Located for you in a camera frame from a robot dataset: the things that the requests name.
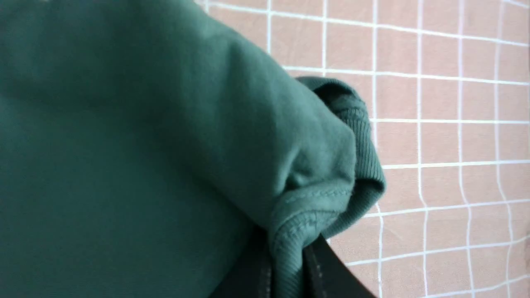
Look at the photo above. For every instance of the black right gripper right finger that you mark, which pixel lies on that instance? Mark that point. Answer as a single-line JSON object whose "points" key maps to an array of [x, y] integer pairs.
{"points": [[325, 276]]}

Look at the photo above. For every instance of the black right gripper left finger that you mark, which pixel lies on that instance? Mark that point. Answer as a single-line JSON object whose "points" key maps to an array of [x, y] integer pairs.
{"points": [[251, 275]]}

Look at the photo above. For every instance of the green long-sleeved shirt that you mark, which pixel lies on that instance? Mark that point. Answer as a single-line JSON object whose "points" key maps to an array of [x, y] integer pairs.
{"points": [[143, 141]]}

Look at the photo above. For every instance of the pink checkered tablecloth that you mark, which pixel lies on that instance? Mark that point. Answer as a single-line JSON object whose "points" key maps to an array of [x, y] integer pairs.
{"points": [[446, 83]]}

